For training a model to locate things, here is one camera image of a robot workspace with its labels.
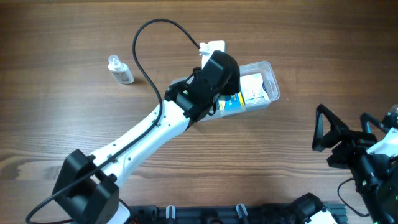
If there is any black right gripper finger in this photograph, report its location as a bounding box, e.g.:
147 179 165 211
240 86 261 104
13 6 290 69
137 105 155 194
360 113 387 134
312 103 351 152

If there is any blue yellow VapoDrops box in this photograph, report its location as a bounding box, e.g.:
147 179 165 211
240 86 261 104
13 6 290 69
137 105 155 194
218 93 244 110

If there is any white blue medicine box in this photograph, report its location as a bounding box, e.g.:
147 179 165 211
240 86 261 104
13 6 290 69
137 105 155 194
240 73 269 104

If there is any clear plastic container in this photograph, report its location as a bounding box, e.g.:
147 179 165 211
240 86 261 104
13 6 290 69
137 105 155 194
170 60 281 123

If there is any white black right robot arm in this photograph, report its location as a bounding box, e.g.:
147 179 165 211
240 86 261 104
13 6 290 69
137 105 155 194
312 104 397 223

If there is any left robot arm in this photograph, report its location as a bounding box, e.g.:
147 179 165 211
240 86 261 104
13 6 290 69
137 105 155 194
52 50 240 223

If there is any white lotion bottle clear cap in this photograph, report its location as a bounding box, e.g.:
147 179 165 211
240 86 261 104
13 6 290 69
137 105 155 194
108 55 134 85

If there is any black left camera cable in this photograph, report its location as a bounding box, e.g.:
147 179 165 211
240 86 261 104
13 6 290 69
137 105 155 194
25 18 201 224

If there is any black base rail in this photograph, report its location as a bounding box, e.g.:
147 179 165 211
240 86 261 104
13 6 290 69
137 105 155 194
124 203 348 224

